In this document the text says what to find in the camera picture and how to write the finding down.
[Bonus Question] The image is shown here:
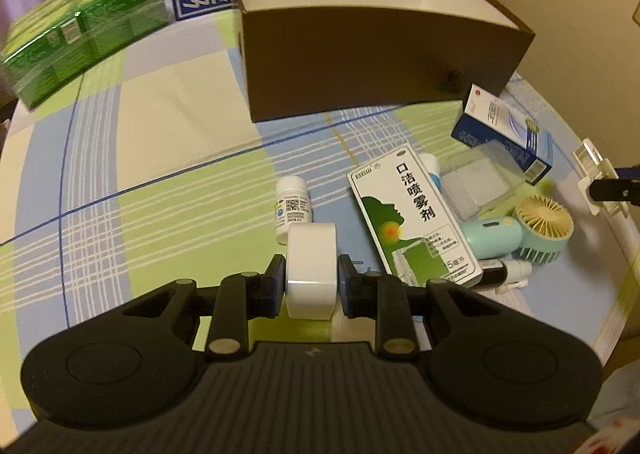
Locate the blue white medicine box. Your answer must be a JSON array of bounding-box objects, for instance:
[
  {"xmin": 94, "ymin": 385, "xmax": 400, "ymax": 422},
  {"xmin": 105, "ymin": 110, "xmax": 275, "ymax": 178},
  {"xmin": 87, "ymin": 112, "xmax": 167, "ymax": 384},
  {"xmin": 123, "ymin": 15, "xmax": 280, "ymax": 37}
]
[{"xmin": 451, "ymin": 85, "xmax": 553, "ymax": 185}]

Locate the brown open cardboard box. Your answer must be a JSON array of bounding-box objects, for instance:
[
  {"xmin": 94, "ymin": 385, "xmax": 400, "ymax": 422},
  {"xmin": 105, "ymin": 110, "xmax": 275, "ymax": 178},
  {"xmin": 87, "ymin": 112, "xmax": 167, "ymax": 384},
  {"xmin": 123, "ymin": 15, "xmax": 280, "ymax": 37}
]
[{"xmin": 235, "ymin": 0, "xmax": 535, "ymax": 122}]

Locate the white power plug adapter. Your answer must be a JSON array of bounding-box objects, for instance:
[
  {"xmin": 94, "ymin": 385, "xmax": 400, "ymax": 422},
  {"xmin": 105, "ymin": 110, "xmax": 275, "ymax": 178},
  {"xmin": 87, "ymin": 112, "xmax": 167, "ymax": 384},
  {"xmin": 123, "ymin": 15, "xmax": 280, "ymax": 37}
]
[{"xmin": 285, "ymin": 222, "xmax": 337, "ymax": 321}]

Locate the dark small spray bottle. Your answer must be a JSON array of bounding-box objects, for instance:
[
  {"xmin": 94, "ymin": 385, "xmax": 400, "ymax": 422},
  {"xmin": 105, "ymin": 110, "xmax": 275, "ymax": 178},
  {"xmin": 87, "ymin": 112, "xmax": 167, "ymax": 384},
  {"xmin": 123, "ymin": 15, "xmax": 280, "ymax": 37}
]
[{"xmin": 474, "ymin": 259, "xmax": 534, "ymax": 289}]

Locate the mint handheld mini fan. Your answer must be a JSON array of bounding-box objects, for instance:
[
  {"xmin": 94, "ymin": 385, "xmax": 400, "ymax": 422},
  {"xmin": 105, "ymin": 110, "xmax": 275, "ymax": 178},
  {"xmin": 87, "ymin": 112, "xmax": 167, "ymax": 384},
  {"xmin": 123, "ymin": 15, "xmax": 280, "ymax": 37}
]
[{"xmin": 461, "ymin": 195, "xmax": 575, "ymax": 265}]

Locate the blue white ointment tube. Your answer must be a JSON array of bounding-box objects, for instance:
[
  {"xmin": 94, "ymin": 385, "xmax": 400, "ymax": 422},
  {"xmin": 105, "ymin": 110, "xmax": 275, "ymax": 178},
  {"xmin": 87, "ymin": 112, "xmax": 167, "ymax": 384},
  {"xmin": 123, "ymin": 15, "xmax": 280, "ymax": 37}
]
[{"xmin": 419, "ymin": 152, "xmax": 442, "ymax": 191}]

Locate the green shrink-wrapped box pack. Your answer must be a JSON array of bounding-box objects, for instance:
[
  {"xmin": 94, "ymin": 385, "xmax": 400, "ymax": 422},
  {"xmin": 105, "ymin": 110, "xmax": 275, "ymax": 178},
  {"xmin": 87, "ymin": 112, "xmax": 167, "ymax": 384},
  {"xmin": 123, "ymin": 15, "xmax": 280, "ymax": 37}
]
[{"xmin": 1, "ymin": 0, "xmax": 168, "ymax": 108}]

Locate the small white pill bottle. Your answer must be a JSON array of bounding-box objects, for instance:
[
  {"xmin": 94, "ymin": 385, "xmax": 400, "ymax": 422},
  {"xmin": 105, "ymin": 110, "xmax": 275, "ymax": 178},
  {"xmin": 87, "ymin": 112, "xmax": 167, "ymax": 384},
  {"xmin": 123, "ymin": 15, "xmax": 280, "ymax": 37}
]
[{"xmin": 274, "ymin": 176, "xmax": 312, "ymax": 245}]

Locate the clear plastic tray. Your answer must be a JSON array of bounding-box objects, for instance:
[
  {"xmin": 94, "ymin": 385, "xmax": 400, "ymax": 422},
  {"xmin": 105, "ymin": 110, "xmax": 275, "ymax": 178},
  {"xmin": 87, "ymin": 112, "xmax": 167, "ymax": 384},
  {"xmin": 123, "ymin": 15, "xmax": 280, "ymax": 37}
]
[{"xmin": 440, "ymin": 140, "xmax": 525, "ymax": 222}]

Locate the green white spray box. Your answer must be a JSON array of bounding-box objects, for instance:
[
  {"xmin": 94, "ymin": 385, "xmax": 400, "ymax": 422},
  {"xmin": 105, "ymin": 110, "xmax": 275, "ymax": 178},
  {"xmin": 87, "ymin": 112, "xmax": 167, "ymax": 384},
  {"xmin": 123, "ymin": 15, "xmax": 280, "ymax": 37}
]
[{"xmin": 347, "ymin": 143, "xmax": 482, "ymax": 287}]

